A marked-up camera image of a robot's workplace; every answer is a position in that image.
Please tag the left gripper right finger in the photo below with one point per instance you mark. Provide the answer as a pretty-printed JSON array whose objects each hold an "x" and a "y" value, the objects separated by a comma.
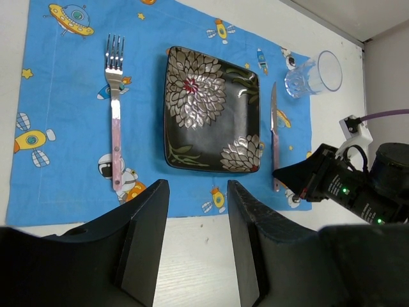
[{"x": 281, "y": 263}]

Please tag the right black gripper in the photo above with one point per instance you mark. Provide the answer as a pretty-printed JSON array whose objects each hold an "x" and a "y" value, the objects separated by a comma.
[{"x": 323, "y": 176}]

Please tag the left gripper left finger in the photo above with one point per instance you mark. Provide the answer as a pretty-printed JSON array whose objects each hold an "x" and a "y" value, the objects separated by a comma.
[{"x": 112, "y": 260}]

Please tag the pink-handled knife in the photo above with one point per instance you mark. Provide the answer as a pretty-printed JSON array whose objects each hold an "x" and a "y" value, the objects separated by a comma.
[{"x": 273, "y": 128}]

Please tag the clear plastic cup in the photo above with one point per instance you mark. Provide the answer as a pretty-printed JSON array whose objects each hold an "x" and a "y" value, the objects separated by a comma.
[{"x": 317, "y": 75}]

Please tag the black floral square plate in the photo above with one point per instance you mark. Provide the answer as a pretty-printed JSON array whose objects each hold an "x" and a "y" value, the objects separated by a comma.
[{"x": 211, "y": 114}]

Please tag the blue space-print cloth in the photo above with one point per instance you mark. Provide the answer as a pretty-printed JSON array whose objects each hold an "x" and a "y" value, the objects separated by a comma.
[{"x": 60, "y": 173}]

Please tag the pink-handled fork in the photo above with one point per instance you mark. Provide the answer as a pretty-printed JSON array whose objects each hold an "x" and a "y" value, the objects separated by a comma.
[{"x": 113, "y": 75}]

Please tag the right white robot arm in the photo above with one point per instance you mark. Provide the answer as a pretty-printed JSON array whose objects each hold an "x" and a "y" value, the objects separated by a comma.
[{"x": 378, "y": 194}]

